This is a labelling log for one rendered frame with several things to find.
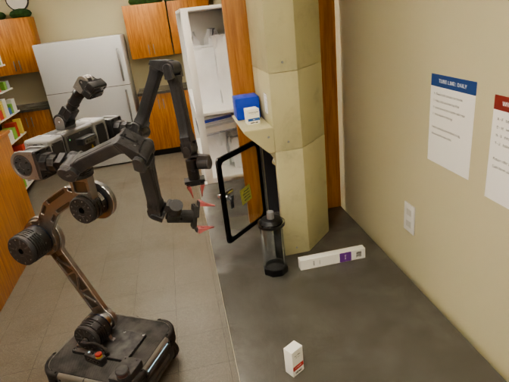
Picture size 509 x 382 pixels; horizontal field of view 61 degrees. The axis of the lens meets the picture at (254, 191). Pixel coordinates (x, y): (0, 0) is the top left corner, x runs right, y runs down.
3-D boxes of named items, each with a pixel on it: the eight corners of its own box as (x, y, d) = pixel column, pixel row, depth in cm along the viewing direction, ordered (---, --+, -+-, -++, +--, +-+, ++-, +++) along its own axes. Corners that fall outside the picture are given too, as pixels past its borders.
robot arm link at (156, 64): (160, 50, 203) (148, 51, 194) (184, 63, 201) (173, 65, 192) (135, 133, 223) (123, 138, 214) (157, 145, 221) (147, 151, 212)
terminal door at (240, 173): (266, 216, 213) (258, 138, 198) (229, 245, 191) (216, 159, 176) (265, 216, 214) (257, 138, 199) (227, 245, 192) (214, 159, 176)
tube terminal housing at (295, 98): (316, 214, 220) (307, 57, 191) (340, 245, 191) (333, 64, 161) (268, 223, 217) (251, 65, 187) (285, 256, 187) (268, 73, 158)
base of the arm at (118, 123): (123, 137, 226) (117, 115, 221) (136, 137, 223) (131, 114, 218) (113, 142, 218) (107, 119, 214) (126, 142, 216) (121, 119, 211)
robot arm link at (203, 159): (189, 142, 214) (182, 147, 206) (210, 142, 210) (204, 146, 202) (193, 166, 218) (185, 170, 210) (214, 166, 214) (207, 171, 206)
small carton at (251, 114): (256, 120, 179) (254, 106, 176) (260, 123, 174) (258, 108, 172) (245, 122, 178) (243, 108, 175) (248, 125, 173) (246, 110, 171)
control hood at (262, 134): (259, 133, 199) (257, 111, 195) (276, 152, 169) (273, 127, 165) (234, 136, 197) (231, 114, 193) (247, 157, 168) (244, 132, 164)
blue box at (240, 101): (256, 112, 192) (254, 92, 189) (260, 117, 183) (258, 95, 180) (234, 116, 191) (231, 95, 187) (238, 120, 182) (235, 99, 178)
